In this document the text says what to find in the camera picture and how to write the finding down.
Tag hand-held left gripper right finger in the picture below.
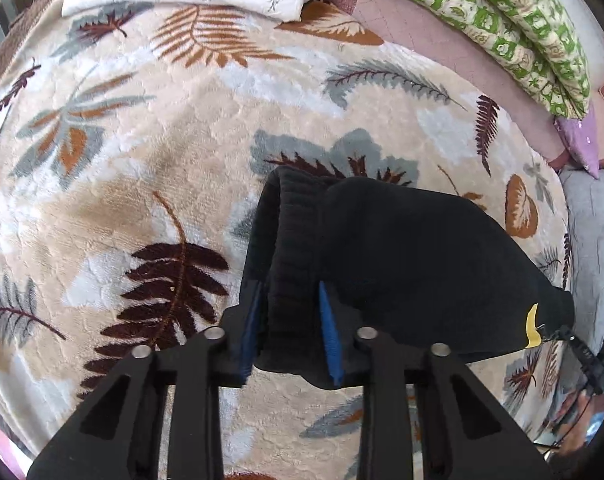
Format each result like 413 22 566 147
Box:
318 280 555 480

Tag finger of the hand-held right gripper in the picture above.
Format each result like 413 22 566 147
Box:
536 324 604 396

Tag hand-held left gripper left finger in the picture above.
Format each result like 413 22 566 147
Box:
27 280 267 480

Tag black pants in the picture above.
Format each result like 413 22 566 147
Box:
239 165 576 391

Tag person's right hand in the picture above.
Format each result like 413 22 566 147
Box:
554 389 604 456

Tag grey cloth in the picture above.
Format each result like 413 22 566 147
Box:
559 165 604 341

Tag leaf print fleece blanket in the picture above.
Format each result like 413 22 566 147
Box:
0 0 575 480

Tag purple pillow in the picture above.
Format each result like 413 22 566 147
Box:
554 102 602 179

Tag pink bed sheet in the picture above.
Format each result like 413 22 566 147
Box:
304 0 604 171

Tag green patterned quilt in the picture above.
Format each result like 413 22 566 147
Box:
338 0 593 120

